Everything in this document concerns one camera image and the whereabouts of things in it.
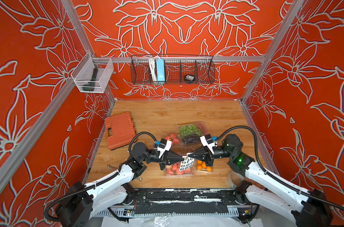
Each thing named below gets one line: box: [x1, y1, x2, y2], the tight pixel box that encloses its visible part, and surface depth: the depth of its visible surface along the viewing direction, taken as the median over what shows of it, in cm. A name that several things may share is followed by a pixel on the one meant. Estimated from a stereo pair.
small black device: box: [184, 74, 196, 81], surface depth 97 cm
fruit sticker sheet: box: [179, 152, 195, 172], surface depth 64 cm
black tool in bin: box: [82, 68, 99, 92], surface depth 85 cm
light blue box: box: [155, 58, 166, 83], surface depth 91 cm
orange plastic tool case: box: [104, 111, 137, 151], surface depth 99 cm
